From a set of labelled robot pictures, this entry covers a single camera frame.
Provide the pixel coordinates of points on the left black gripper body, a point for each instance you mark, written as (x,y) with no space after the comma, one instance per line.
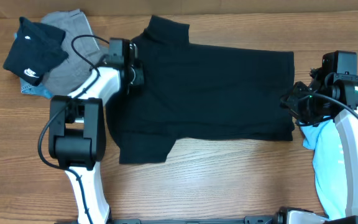
(137,74)

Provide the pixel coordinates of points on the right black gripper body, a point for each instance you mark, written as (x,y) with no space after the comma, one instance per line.
(295,101)

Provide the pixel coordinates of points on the black t-shirt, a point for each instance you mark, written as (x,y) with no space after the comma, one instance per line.
(198,91)

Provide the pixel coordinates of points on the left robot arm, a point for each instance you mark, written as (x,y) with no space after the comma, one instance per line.
(76,130)

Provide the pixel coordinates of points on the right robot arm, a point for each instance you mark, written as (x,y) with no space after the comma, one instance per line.
(332,94)

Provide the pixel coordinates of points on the light blue t-shirt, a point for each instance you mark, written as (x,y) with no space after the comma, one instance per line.
(335,162)

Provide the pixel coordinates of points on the folded grey trousers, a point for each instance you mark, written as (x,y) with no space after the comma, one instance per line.
(71,73)

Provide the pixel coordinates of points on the folded blue denim garment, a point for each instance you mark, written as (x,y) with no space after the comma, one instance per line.
(40,90)

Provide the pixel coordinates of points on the folded black Nike garment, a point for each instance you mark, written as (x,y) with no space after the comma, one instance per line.
(37,50)

